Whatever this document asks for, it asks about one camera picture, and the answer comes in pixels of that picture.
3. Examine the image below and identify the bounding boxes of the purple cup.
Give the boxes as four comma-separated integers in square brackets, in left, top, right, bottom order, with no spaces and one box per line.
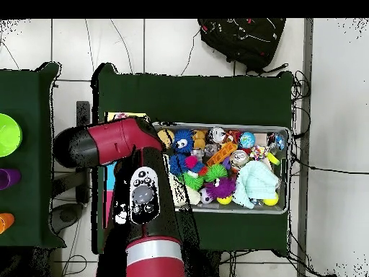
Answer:
[0,168,22,190]

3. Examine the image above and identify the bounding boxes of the lime green bowl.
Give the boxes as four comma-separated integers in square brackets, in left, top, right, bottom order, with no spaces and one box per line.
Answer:
[0,113,23,158]

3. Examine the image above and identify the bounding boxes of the blue spiky toy with eyes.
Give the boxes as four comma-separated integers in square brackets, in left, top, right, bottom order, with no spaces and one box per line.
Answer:
[172,128,195,154]

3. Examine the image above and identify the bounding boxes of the black backpack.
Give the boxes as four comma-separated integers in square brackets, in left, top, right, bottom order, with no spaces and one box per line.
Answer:
[197,18,290,75]

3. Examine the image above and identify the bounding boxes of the purple spiky monster toy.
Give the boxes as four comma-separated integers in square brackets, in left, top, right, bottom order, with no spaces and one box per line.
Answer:
[204,176,237,201]

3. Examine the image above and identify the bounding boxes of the silver-top soda can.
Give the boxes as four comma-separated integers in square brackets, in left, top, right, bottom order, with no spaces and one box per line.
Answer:
[208,126,227,144]

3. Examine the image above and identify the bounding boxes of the orange foam disc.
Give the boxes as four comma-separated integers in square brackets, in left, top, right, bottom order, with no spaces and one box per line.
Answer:
[157,128,176,149]

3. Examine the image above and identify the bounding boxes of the mint green knitted cloth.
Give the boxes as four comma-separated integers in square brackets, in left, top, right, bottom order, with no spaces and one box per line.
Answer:
[232,159,281,209]

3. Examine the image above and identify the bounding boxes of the orange cup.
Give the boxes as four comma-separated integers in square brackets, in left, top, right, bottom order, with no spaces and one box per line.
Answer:
[0,212,15,234]

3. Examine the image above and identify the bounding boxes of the globe print ball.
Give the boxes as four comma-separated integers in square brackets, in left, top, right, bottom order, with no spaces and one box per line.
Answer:
[238,131,257,149]

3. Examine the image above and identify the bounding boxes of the wooden three-hole box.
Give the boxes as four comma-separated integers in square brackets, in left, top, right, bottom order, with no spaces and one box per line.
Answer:
[103,111,149,229]

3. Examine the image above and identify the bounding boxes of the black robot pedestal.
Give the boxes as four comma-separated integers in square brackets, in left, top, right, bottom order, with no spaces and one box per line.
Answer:
[184,247,223,277]

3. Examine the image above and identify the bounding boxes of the black floor cable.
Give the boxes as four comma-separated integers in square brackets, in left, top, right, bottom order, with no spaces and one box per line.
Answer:
[290,152,369,175]

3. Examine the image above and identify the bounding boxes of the orange plastic tray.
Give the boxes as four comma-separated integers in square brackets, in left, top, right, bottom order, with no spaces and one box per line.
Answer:
[205,141,239,167]

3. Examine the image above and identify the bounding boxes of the cream knitted cloth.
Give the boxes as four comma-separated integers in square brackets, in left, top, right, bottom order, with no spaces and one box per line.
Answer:
[168,172,202,207]

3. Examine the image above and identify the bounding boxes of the blue spiky ball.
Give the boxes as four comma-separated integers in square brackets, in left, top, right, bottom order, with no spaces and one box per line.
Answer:
[169,154,188,175]

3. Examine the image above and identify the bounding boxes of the dark green tablecloth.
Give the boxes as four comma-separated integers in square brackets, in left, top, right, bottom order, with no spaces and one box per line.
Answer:
[91,62,295,258]
[0,61,68,250]

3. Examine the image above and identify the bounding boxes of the shallow metal mesh bin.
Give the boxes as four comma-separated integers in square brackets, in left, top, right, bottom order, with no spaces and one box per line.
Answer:
[152,122,291,215]

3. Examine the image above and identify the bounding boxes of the dark gray rounded base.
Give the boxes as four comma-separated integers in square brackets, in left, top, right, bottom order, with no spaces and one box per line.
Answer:
[49,202,85,235]

